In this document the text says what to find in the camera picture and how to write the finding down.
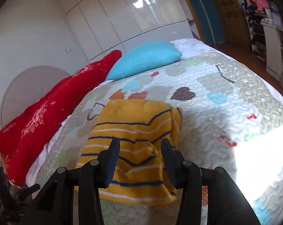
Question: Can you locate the turquoise knitted pillow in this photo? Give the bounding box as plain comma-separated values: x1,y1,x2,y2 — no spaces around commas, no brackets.
106,42,182,80

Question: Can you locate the purple square clock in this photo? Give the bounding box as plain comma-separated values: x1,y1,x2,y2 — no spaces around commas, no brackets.
271,12,283,27

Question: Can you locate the teal door curtain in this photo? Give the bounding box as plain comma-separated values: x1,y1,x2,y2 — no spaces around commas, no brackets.
189,0,226,44

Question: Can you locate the white glossy wardrobe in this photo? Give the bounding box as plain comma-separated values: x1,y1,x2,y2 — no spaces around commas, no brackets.
58,0,193,62

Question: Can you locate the white wall socket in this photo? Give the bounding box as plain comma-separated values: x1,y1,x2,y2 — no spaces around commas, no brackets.
64,48,72,54

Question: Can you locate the pink clothes pile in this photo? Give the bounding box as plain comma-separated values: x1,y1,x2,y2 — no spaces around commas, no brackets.
252,0,269,12

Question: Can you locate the white shelf unit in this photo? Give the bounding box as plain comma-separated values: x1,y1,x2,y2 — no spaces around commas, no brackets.
244,9,283,88

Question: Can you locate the yellow striped sweater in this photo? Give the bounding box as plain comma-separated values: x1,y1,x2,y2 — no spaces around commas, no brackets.
76,99,183,205

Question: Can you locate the red patterned duvet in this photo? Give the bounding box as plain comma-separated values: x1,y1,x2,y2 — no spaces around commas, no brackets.
0,50,122,187

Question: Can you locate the white round headboard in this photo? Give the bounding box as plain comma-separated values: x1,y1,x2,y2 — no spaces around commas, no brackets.
0,66,70,128

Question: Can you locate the brown wooden door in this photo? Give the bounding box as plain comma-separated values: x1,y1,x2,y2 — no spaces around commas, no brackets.
214,0,250,51

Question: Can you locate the patchwork quilted bedspread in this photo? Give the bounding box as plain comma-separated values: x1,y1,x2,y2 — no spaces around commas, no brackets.
26,39,283,224

